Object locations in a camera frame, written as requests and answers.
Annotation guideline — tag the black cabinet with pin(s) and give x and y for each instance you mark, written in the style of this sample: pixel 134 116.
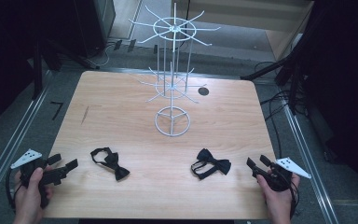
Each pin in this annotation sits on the black cabinet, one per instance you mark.
pixel 96 25

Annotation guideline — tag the person's right hand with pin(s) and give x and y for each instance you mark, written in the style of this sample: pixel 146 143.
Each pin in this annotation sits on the person's right hand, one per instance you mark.
pixel 279 205

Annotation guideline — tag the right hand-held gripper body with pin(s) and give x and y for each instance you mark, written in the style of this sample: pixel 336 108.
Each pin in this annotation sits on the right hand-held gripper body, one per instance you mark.
pixel 292 165

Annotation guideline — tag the person's left hand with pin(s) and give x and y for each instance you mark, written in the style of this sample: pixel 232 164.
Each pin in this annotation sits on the person's left hand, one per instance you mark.
pixel 28 202

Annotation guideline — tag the metal floor rail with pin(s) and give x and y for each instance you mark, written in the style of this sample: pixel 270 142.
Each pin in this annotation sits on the metal floor rail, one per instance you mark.
pixel 14 141
pixel 307 165

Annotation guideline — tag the black metal stand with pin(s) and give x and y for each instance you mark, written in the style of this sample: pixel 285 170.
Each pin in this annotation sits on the black metal stand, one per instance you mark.
pixel 293 84
pixel 37 71

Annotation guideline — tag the light wooden cabinet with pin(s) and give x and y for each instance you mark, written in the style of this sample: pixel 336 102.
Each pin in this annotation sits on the light wooden cabinet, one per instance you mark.
pixel 245 14

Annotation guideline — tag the black bow tie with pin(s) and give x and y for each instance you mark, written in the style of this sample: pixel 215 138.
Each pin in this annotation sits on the black bow tie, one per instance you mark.
pixel 220 165
pixel 118 169

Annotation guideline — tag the dark round table grommet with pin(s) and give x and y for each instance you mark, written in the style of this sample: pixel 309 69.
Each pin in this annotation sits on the dark round table grommet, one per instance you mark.
pixel 203 91

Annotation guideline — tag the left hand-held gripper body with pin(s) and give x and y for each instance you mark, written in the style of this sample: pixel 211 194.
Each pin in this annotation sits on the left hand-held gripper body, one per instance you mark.
pixel 28 157

